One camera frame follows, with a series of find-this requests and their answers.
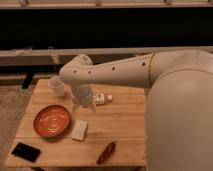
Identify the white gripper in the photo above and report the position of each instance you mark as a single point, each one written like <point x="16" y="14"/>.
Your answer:
<point x="82" y="95"/>

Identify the white rectangular sponge block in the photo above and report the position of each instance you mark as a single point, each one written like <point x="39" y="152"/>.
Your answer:
<point x="79" y="130"/>

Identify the orange ceramic bowl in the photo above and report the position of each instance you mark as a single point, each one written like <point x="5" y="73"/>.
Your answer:
<point x="52" y="121"/>

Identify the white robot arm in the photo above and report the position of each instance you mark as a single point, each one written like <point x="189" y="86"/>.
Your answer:
<point x="179" y="105"/>

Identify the white patterned bottle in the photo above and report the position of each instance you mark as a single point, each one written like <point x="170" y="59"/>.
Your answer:
<point x="102" y="98"/>

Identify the white plastic cup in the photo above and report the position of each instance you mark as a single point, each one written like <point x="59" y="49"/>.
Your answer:
<point x="56" y="84"/>

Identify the red chili pepper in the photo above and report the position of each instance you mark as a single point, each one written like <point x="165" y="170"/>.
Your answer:
<point x="106" y="153"/>

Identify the black smartphone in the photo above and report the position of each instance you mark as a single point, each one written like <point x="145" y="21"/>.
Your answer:
<point x="26" y="152"/>

